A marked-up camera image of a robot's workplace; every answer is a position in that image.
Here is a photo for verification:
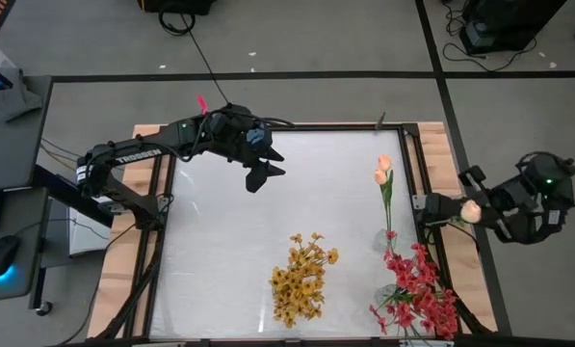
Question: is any dark grey desk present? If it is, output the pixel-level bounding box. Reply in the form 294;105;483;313
0;74;60;303

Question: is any long black floor cable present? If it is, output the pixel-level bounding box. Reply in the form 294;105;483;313
178;13;233;107

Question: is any orange tulips bunch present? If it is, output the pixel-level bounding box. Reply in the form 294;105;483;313
382;228;441;303

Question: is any peach artificial tulip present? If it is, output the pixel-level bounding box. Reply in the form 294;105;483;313
377;153;395;232
430;199;484;228
373;168;393;232

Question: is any small textured glass vase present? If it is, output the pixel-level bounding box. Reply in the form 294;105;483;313
371;227;395;255

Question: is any black computer mouse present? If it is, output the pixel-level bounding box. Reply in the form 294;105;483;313
0;234;22;280

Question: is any red artificial flower bunch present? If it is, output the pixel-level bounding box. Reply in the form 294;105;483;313
411;287;460;341

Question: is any wooden table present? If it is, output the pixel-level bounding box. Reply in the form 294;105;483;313
87;120;500;339

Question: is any white box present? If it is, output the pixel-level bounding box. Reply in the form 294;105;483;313
67;206;113;257

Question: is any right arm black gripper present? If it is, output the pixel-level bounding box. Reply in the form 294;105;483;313
457;164;522;242

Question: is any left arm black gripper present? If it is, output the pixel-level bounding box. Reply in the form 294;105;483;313
209;104;288;195

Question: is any black equipment box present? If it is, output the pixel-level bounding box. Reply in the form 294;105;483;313
136;0;220;15

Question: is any red flower stem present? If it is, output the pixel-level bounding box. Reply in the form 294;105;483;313
367;298;426;347

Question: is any coiled black cable loop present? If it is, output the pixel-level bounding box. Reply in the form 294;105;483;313
158;10;197;38

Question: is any tangled black floor cable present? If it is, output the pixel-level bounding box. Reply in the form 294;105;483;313
440;0;539;73

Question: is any black cable bundle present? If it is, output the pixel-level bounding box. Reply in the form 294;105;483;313
93;226;166;341
421;230;493;336

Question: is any black aluminium table frame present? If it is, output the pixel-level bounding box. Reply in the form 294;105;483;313
122;122;498;347

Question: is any black equipment case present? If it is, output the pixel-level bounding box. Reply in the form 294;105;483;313
458;0;568;56

